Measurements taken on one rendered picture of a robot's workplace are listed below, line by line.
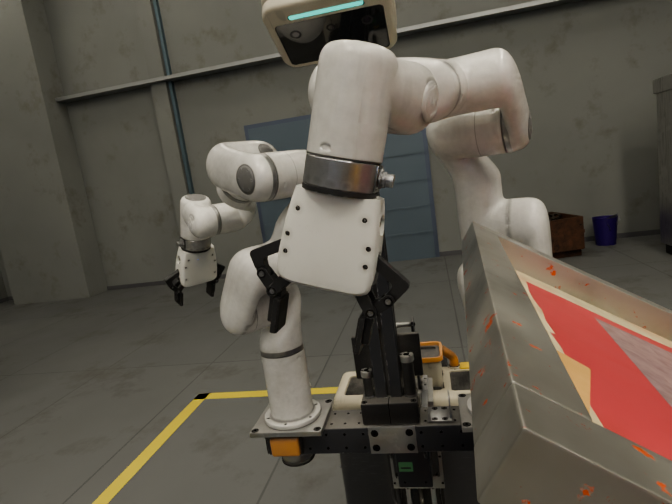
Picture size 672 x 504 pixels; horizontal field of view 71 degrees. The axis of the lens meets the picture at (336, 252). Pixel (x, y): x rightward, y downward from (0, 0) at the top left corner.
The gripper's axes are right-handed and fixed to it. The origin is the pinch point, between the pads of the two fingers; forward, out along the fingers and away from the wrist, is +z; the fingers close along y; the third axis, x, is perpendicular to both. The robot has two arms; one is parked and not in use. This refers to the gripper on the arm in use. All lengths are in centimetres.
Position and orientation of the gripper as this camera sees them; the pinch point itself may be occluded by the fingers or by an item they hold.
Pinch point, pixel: (318, 330)
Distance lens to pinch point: 51.2
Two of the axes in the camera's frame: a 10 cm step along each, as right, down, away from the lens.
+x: -2.4, 1.9, -9.5
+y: -9.6, -2.0, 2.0
